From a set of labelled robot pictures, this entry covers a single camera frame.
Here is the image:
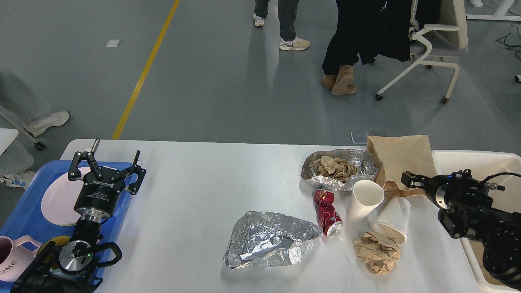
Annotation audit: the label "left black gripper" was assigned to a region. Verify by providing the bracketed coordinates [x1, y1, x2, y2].
[68, 138, 147, 220]

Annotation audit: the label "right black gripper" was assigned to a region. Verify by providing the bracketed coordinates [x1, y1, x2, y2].
[401, 171, 449, 210]

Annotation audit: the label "pink plate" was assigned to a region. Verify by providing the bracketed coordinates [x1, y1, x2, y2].
[41, 174, 84, 220]

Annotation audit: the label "dark green home mug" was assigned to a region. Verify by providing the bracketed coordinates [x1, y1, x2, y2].
[37, 236, 74, 265]

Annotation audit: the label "large brown paper bag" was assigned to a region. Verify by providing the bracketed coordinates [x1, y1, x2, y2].
[480, 266, 503, 286]

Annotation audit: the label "pink home mug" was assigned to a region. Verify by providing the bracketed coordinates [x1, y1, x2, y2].
[0, 235, 42, 282]

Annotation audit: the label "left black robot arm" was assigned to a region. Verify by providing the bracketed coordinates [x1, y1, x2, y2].
[11, 139, 147, 293]

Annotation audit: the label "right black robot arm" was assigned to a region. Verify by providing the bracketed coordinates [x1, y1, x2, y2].
[401, 169, 521, 291]

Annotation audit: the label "flattened white paper cup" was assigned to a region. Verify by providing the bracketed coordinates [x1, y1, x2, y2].
[371, 197, 411, 245]

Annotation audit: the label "yellow plate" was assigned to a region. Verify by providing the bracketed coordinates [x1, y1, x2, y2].
[46, 219, 78, 227]

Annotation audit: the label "beige plastic bin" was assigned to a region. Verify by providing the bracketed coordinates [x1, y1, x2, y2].
[432, 150, 521, 293]

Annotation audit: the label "foil tray with paper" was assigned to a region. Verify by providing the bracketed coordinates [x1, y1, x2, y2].
[301, 149, 379, 191]

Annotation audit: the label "crumpled brown paper in foil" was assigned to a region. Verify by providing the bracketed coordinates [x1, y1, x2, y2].
[310, 156, 359, 182]

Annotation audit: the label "crumpled brown paper ball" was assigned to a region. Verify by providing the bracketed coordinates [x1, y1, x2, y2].
[354, 232, 401, 275]

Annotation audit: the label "blue plastic tray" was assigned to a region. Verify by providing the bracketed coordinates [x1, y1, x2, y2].
[0, 160, 138, 293]

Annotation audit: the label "crushed red soda can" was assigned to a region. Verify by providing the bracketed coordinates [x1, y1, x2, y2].
[314, 189, 344, 237]

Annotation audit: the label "person in grey trousers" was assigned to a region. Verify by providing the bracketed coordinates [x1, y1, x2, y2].
[0, 66, 70, 137]

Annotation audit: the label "white chair at left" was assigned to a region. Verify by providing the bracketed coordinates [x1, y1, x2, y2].
[0, 112, 46, 190]

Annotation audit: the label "white office chair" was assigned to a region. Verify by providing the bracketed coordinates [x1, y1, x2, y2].
[375, 0, 468, 104]

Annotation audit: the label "person in black clothes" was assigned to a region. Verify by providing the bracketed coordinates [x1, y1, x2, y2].
[320, 0, 439, 96]

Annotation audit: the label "crumpled foil sheet front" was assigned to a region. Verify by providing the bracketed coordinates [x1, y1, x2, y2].
[223, 211, 323, 270]

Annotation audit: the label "white desk leg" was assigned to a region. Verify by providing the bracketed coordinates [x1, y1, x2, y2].
[466, 0, 521, 22]

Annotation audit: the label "person in grey jeans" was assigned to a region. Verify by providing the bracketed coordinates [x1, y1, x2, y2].
[253, 0, 310, 51]

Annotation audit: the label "floor cables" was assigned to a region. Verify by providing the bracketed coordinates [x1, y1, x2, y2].
[494, 22, 521, 61]

